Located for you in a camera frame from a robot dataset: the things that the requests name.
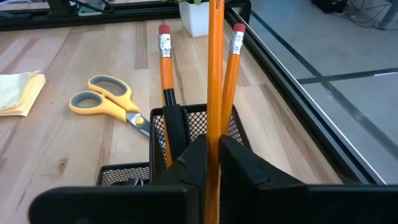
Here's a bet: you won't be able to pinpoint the yellow sticky note pad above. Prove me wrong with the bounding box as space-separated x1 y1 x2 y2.
0 70 47 118

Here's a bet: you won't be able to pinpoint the green plant white pot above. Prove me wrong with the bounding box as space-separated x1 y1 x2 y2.
178 0 212 38

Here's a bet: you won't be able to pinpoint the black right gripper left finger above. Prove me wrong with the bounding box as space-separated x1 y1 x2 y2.
28 134 208 224

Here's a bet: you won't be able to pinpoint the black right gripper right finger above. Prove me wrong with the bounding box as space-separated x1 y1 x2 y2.
219 134 398 224

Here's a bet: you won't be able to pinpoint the black aluminium table frame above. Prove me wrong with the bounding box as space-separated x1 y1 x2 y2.
0 0 388 187

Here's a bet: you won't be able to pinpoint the black equipment box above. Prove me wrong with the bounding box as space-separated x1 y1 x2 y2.
312 0 346 14

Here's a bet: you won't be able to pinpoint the black mesh desk organizer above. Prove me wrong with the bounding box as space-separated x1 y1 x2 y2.
95 103 251 187

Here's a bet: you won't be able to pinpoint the yellow handled scissors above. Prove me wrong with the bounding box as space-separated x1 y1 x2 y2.
68 75 152 138

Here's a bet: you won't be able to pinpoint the black pen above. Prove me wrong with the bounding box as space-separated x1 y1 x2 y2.
162 88 191 163

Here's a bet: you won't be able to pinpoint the yellow pencil red eraser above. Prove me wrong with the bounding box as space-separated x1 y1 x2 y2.
221 22 247 134
203 0 225 224
157 24 178 169

